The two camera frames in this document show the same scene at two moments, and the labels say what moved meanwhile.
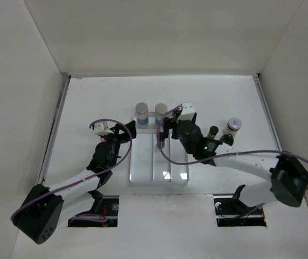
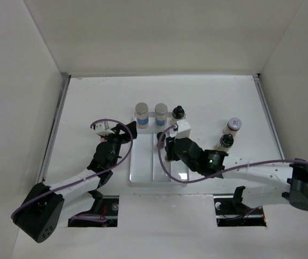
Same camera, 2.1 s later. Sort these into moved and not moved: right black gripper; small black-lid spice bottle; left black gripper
Moved: right black gripper
Not moved: small black-lid spice bottle; left black gripper
